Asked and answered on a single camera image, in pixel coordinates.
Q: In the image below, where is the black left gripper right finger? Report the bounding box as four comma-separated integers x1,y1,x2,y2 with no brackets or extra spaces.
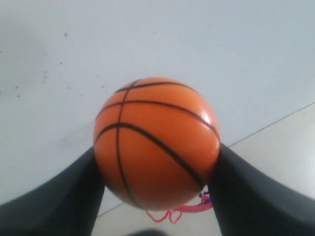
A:
208,145,315,236

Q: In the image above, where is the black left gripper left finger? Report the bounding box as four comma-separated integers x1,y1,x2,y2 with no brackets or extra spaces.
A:
0,148,105,236

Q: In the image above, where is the small orange toy basketball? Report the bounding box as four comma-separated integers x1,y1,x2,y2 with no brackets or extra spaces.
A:
94,77,221,211

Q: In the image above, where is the red mini basketball hoop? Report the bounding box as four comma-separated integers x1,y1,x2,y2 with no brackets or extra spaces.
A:
146,186,213,224

